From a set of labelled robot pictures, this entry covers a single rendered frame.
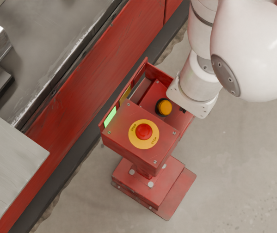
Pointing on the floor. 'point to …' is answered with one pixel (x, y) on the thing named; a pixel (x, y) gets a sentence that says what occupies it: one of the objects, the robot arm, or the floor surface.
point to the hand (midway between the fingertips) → (186, 104)
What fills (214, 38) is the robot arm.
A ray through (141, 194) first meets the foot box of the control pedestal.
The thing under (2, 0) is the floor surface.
